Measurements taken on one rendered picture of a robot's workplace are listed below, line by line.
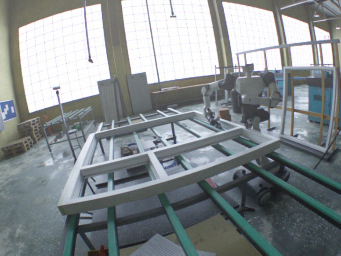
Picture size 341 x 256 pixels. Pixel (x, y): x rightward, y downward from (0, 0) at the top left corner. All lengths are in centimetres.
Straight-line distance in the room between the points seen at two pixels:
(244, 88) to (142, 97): 714
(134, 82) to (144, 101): 104
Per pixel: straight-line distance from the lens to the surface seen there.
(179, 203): 93
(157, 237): 103
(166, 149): 131
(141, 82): 847
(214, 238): 99
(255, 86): 168
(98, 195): 95
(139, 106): 851
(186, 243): 70
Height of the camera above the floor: 143
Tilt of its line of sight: 16 degrees down
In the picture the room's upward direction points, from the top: 9 degrees counter-clockwise
